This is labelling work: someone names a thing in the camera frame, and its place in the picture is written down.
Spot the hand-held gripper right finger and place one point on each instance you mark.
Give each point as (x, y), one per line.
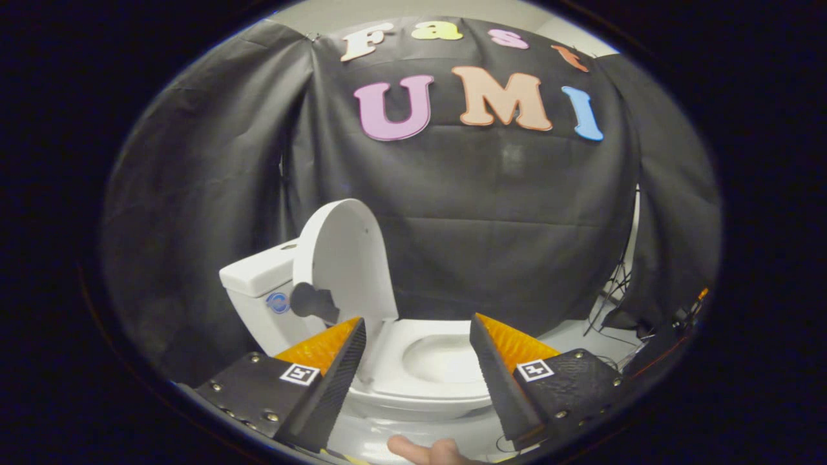
(497, 387)

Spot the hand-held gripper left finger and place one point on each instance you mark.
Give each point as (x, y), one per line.
(333, 387)

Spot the white toilet lid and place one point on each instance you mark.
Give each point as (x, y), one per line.
(349, 258)

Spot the white toilet seat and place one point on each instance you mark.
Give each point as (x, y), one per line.
(394, 368)

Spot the white ceramic toilet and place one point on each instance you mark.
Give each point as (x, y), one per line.
(258, 274)

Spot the black backdrop cloth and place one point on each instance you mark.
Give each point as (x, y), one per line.
(517, 226)

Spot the dark cloth covered stand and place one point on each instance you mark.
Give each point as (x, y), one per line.
(659, 339)

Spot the black device with orange part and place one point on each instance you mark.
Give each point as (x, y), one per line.
(701, 295)

